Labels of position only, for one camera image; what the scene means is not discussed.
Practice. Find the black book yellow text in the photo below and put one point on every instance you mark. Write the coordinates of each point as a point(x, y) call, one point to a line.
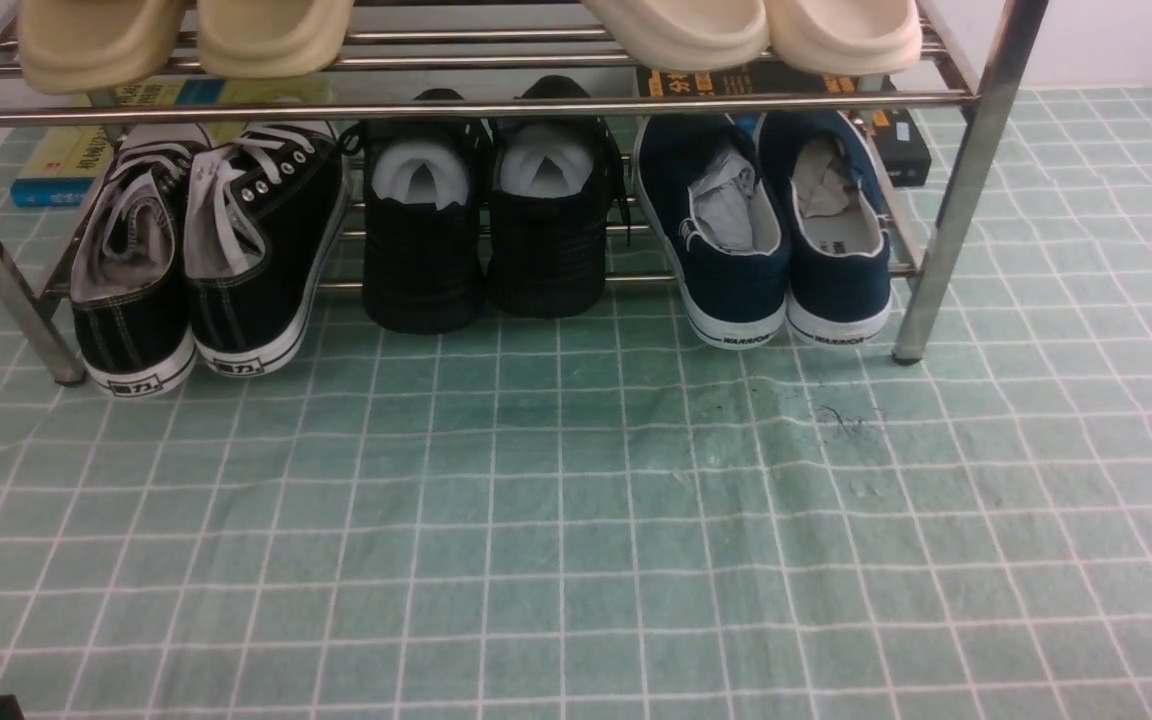
point(898, 138)

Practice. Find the black plaid shoe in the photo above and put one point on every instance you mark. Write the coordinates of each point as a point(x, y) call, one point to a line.
point(554, 184)
point(423, 186)

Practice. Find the left black plaid shoe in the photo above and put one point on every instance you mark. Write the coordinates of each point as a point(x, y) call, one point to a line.
point(423, 186)

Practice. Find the right black plaid shoe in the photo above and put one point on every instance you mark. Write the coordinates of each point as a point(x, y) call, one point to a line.
point(554, 184)

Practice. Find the olive green slipper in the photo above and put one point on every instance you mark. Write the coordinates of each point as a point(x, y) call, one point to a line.
point(270, 39)
point(74, 47)

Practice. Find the silver metal shoe rack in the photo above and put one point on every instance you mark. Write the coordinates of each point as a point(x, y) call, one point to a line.
point(985, 102)

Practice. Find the navy slip-on shoe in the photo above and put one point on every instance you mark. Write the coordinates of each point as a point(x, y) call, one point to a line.
point(825, 182)
point(699, 185)

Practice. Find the right olive green slipper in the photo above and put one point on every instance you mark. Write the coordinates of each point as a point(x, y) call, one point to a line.
point(270, 39)

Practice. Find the left cream slipper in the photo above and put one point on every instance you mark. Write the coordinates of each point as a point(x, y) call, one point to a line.
point(686, 36)

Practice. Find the blue and yellow book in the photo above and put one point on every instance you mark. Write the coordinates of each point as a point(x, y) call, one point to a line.
point(67, 160)

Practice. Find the right black canvas sneaker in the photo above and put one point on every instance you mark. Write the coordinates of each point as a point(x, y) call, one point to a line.
point(262, 213)

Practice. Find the cream slipper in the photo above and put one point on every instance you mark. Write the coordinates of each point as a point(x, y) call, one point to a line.
point(846, 38)
point(686, 36)

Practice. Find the left olive green slipper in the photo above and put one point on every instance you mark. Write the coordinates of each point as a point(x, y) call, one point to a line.
point(74, 47)

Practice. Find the green checkered tablecloth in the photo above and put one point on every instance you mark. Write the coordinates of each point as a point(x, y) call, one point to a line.
point(603, 518)

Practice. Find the black canvas sneaker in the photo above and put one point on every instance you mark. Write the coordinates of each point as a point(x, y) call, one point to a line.
point(262, 213)
point(126, 289)

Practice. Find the right cream slipper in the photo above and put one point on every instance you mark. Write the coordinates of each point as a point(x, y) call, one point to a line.
point(846, 38)

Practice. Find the left black canvas sneaker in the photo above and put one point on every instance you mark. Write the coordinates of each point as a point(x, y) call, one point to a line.
point(126, 289)

